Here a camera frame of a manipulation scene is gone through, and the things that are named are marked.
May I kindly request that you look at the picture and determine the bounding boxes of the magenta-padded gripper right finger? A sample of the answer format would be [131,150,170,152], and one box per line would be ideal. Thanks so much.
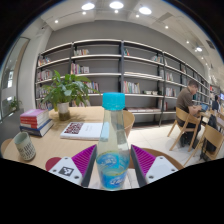
[129,143,185,188]

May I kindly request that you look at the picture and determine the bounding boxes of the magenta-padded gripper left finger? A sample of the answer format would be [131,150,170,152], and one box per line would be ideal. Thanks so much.
[47,143,99,188]

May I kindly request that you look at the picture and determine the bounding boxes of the clear bottle with blue cap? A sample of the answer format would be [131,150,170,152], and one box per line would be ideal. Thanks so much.
[95,92,131,192]

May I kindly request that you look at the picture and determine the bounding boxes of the dark blue book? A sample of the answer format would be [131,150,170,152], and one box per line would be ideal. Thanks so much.
[19,119,55,138]

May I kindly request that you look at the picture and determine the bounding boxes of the patterned beige ceramic cup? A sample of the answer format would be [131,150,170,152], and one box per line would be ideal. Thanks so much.
[13,131,37,162]

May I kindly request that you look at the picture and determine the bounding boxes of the red book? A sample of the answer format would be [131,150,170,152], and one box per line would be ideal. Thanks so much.
[19,114,51,125]
[19,119,51,130]

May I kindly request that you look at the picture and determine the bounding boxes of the black backpack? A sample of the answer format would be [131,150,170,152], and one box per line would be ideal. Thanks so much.
[204,114,220,161]

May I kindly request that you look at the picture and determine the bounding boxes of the pink book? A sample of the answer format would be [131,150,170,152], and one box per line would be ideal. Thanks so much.
[19,108,50,119]

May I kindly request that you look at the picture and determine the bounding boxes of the person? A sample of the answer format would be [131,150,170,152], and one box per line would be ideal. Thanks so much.
[175,79,204,148]
[211,94,222,113]

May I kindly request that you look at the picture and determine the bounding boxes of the laptop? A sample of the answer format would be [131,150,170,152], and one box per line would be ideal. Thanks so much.
[199,103,210,113]

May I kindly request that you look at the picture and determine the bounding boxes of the green potted plant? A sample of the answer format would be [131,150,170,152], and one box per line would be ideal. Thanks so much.
[41,69,101,122]

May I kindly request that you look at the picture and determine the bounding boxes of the small green plant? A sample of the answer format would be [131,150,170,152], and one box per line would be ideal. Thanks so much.
[9,96,22,113]

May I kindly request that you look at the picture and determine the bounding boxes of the ceiling lights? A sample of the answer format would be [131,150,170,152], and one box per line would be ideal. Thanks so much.
[53,1,204,53]

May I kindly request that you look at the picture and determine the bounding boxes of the grey wall shelf unit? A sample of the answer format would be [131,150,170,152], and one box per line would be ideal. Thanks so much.
[34,38,212,127]

